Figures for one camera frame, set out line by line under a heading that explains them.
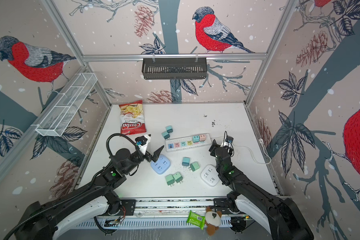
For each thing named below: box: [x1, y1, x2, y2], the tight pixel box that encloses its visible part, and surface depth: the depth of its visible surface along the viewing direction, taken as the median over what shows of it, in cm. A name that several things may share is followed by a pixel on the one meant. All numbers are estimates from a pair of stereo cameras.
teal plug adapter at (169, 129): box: [165, 125, 174, 134], surface depth 106 cm
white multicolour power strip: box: [165, 134, 213, 152], surface depth 97 cm
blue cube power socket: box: [150, 154, 171, 175], surface depth 87 cm
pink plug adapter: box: [199, 134, 206, 142], surface depth 94 cm
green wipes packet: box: [186, 210, 206, 230], surface depth 71 cm
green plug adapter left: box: [165, 174, 175, 187], surface depth 83 cm
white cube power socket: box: [200, 164, 220, 187], surface depth 83 cm
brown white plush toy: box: [205, 206, 223, 236], surface depth 70 cm
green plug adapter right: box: [172, 172, 183, 184], surface depth 83 cm
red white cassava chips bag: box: [119, 99, 147, 136], surface depth 108 cm
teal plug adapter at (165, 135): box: [161, 131, 170, 140], surface depth 102 cm
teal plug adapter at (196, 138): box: [192, 135, 200, 143], surface depth 94 cm
